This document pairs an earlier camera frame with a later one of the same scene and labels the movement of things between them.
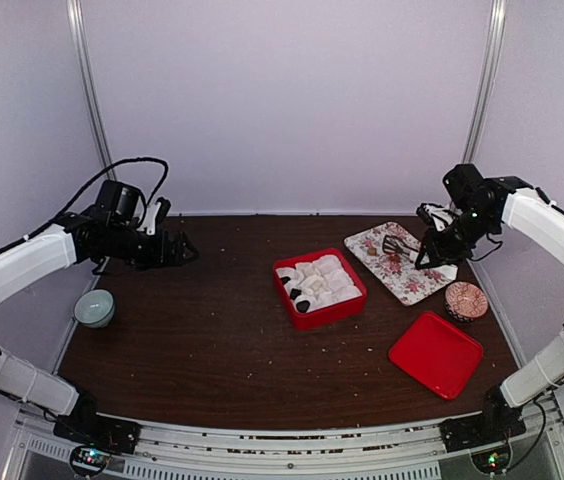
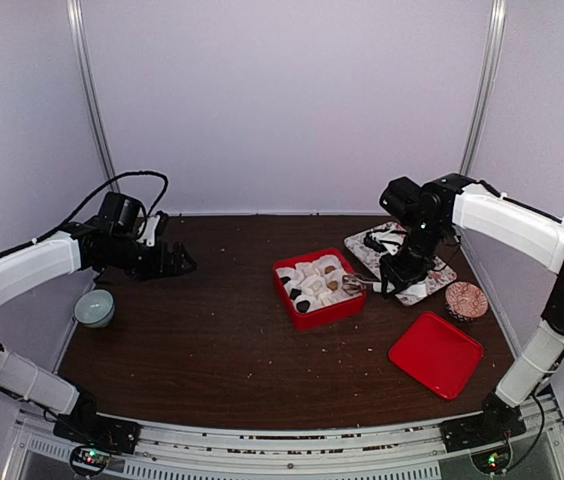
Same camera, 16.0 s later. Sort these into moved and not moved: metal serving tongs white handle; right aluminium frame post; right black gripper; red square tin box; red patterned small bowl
Moved: metal serving tongs white handle; right black gripper
Not moved: red patterned small bowl; red square tin box; right aluminium frame post
